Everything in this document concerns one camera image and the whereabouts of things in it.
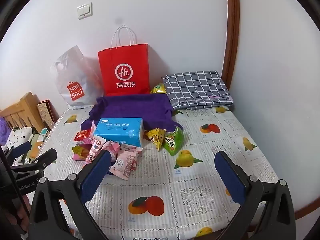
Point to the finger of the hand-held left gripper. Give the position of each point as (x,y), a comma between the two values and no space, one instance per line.
(22,147)
(42,160)

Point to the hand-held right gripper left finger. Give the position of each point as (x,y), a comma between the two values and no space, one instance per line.
(96,175)

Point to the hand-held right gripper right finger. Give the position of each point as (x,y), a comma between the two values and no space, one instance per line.
(231,177)

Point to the large pink snack packet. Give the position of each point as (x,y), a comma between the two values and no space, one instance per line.
(96,148)

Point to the white pink snack packet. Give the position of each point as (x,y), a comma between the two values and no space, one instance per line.
(125,165)

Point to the red snack packet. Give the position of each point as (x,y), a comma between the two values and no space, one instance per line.
(82,135)

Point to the small pink candy packet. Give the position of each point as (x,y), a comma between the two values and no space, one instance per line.
(131,149)

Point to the green snack packet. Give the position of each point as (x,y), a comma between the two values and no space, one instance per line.
(173,141)

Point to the person's left hand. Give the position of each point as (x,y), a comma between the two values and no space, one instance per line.
(18,215)

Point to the white spotted cloth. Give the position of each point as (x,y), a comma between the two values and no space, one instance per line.
(17,136)

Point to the white teal tube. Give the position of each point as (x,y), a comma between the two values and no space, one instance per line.
(43,133)

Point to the purple fuzzy cloth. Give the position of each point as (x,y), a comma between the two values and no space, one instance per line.
(3,130)

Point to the crumpled pink candy packet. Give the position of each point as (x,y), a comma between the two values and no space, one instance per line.
(111,148)

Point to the wooden slatted rack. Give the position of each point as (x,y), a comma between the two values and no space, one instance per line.
(25,107)

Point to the patterned book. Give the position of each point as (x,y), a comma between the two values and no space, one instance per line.
(46,113)

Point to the blue tissue pack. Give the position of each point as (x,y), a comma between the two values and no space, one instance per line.
(117,130)

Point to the purple towel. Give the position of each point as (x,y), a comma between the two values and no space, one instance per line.
(140,107)

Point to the white plastic shopping bag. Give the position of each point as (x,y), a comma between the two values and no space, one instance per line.
(72,75)

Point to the grey checkered folded cloth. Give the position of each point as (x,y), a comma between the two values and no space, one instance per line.
(197,87)

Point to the yellow green snack bag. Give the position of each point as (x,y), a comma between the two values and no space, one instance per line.
(158,88)

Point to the red paper bag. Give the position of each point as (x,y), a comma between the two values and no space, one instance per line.
(125,62)

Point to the brown wooden door frame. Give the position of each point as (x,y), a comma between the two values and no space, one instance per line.
(231,30)

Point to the white light switch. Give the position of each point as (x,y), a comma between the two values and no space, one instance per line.
(84,10)

